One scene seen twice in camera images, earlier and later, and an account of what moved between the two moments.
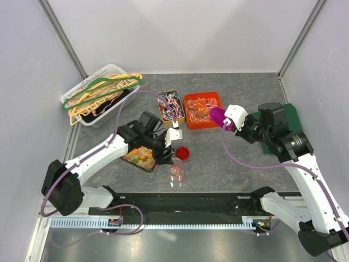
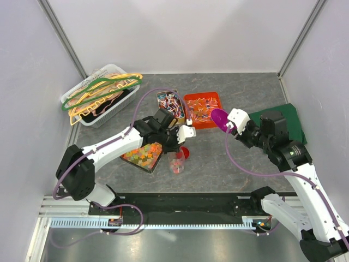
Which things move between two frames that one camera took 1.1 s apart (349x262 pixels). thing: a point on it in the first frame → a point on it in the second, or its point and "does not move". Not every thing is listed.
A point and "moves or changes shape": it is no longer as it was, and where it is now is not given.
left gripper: [166, 158] → [175, 146]
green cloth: [292, 119] does not move
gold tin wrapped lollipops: [171, 107] does not move
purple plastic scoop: [218, 115] does not move
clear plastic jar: [176, 172] moves or changes shape
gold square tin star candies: [142, 158] does not move
